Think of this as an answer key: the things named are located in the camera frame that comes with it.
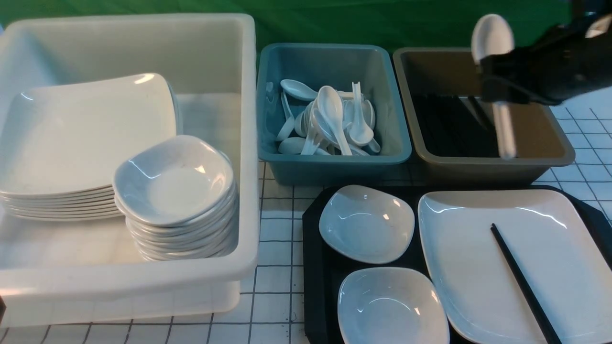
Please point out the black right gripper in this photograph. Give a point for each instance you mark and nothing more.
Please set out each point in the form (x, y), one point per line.
(565, 62)

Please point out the white spoon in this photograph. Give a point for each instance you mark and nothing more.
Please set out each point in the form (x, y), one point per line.
(360, 132)
(492, 35)
(298, 90)
(331, 107)
(292, 146)

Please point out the large white square plate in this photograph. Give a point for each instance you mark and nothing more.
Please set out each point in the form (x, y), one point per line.
(550, 242)

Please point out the white bowl tray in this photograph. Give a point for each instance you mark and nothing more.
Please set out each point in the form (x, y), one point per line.
(390, 305)
(367, 225)

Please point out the black chopstick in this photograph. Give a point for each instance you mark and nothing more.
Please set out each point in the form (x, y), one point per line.
(539, 314)

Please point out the pile of black chopsticks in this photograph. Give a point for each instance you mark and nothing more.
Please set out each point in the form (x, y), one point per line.
(449, 128)

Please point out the brown plastic bin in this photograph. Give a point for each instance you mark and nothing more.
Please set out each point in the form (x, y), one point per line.
(541, 142)

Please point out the green cloth backdrop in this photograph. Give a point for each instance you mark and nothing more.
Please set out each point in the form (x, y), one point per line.
(391, 24)

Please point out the teal plastic bin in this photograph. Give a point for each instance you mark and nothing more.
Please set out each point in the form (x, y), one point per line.
(336, 65)

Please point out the black serving tray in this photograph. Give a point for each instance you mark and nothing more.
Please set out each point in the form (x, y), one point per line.
(325, 269)

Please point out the stack of white bowls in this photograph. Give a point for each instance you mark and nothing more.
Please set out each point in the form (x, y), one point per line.
(180, 200)

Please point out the stack of white square plates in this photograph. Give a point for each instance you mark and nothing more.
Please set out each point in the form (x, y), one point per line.
(61, 145)

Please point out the large white plastic tub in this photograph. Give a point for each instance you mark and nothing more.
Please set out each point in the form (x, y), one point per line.
(56, 272)

